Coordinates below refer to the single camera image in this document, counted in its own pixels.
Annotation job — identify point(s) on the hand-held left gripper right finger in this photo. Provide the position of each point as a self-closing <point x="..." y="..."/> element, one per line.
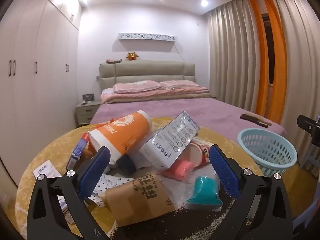
<point x="223" y="173"/>

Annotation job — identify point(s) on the red patterned paper cup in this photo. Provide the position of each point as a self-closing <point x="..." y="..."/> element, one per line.
<point x="200" y="152"/>

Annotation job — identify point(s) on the white wardrobe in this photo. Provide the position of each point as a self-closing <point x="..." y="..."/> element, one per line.
<point x="37" y="55"/>

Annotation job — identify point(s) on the blue and red box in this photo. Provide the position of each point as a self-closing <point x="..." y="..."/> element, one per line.
<point x="78" y="150"/>

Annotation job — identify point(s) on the ceiling light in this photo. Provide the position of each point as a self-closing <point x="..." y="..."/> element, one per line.
<point x="204" y="3"/>

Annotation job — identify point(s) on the grey nightstand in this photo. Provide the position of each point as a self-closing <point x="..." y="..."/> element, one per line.
<point x="85" y="112"/>

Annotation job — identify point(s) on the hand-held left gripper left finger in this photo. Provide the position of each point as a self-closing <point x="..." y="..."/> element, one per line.
<point x="92" y="173"/>

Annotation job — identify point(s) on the bristle bed brush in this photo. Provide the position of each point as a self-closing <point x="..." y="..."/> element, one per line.
<point x="252" y="118"/>

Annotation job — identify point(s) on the white patterned wall shelf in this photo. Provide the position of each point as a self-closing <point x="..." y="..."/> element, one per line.
<point x="147" y="37"/>

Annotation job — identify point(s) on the pink clay bag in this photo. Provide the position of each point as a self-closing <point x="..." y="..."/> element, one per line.
<point x="178" y="170"/>

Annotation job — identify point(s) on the light blue plastic basket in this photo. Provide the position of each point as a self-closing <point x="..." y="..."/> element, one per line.
<point x="267" y="150"/>

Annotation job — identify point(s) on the orange curtain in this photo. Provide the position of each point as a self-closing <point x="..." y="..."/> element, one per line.
<point x="278" y="80"/>
<point x="258" y="67"/>

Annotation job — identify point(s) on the beige curtain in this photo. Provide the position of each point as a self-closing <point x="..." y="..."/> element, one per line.
<point x="300" y="55"/>
<point x="230" y="55"/>

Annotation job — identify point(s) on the dark speckled sheet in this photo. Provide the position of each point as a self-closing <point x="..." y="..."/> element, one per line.
<point x="180" y="226"/>

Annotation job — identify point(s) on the pink pillow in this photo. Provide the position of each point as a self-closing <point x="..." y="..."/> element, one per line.
<point x="136" y="86"/>
<point x="178" y="84"/>

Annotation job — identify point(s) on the orange plush toy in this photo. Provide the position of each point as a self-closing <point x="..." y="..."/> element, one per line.
<point x="132" y="56"/>

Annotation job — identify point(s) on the small dark clock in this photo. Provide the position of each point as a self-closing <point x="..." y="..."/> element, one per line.
<point x="88" y="96"/>

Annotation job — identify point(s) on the yellow table cover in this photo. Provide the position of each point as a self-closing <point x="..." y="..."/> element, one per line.
<point x="57" y="145"/>

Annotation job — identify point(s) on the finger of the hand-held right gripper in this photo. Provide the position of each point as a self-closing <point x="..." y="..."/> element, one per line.
<point x="306" y="122"/>

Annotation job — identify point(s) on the white silver carton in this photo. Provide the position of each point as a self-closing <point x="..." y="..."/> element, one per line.
<point x="170" y="140"/>

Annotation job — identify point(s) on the teal clay bag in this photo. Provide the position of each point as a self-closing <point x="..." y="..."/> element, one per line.
<point x="203" y="191"/>

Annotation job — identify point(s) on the pink folded quilt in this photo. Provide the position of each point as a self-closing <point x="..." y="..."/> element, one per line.
<point x="160" y="95"/>

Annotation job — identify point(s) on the brown paper bag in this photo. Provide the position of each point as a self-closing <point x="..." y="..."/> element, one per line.
<point x="140" y="200"/>

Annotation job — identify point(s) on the white paper leaflet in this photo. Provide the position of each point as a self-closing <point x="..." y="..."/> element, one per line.
<point x="46" y="170"/>

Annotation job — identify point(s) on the small headboard ornament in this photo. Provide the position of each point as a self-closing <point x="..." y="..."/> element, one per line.
<point x="113" y="60"/>

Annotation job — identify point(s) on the bed with purple cover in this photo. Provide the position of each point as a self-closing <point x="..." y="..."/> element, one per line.
<point x="200" y="110"/>

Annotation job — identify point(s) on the white star patterned paper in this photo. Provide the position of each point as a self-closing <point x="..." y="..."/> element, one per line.
<point x="112" y="182"/>

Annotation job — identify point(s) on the orange and white cup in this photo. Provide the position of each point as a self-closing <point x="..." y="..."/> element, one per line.
<point x="127" y="132"/>

